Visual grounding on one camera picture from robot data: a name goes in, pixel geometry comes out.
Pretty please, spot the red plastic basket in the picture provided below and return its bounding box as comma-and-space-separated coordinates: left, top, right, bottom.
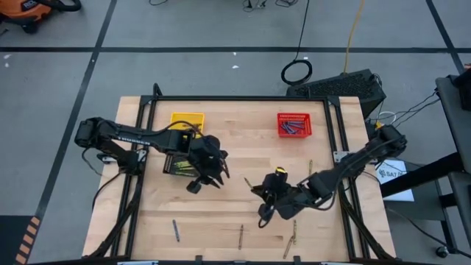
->
276, 112, 313, 139

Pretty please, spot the black computer case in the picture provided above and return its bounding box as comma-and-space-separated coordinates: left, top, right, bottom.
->
286, 68, 387, 119

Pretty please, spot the yellow plastic basket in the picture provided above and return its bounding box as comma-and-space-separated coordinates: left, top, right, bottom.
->
170, 112, 205, 138

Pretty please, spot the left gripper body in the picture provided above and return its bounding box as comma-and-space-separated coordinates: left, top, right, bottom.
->
186, 135, 229, 195

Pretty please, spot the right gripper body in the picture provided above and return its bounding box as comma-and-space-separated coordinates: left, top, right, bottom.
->
257, 171, 307, 222

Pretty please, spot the orange shop vacuum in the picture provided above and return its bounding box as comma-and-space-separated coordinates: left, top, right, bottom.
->
0, 0, 82, 35

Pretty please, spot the black plastic basket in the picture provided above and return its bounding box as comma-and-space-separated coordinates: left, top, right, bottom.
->
163, 153, 202, 178

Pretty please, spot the white printed paper sheet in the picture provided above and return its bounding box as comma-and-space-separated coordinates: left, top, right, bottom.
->
375, 158, 415, 202

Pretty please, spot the black coiled cable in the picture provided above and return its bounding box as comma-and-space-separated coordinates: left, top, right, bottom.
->
280, 0, 314, 86

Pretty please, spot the yellow hanging cable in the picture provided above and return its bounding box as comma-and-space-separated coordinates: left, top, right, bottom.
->
342, 0, 367, 74

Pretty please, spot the black aluminium table frame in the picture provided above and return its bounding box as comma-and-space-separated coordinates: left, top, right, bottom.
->
86, 82, 397, 262

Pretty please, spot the grey cable bundle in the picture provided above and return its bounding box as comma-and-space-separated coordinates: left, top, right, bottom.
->
367, 90, 441, 133

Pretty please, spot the black cable tangle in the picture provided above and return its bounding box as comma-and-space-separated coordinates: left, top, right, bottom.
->
242, 0, 301, 10

